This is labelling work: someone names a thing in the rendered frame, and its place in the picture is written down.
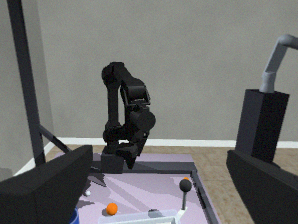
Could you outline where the blue cup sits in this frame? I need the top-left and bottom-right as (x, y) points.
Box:
(69, 206), (79, 224)

